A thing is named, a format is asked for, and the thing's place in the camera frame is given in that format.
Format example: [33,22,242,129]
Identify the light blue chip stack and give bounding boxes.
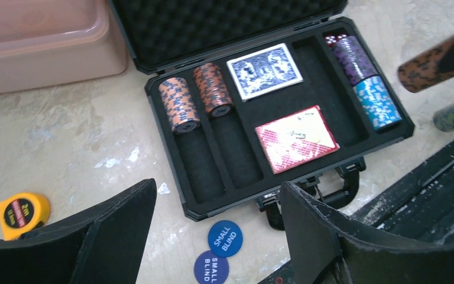
[353,76,403,131]

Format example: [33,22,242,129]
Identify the blue big blind button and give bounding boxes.
[193,250,230,284]

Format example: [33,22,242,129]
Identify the red white dice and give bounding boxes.
[324,34,348,47]

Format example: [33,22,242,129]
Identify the pink blue 10 chip stack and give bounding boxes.
[193,63,234,118]

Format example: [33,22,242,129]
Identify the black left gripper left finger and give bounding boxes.
[0,179,157,283]

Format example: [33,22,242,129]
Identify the orange brown chip stack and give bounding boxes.
[158,77,200,134]

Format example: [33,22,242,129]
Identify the orange black 100 chip stack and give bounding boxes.
[397,36,454,93]

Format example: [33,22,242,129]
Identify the pink plastic storage box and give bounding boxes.
[0,1,127,93]

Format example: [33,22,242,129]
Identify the black poker carrying case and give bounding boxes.
[109,1,414,229]

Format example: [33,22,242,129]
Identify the blue small blind button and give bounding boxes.
[207,220,244,258]

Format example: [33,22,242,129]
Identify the red card deck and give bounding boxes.
[255,105,340,175]

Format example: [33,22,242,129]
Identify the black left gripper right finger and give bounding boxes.
[280,182,454,283]

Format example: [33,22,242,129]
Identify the yellow tape measure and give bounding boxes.
[0,192,51,241]

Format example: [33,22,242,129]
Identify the blue card deck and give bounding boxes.
[226,43,303,102]

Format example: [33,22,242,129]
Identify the purple chip stack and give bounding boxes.
[332,35,378,86]

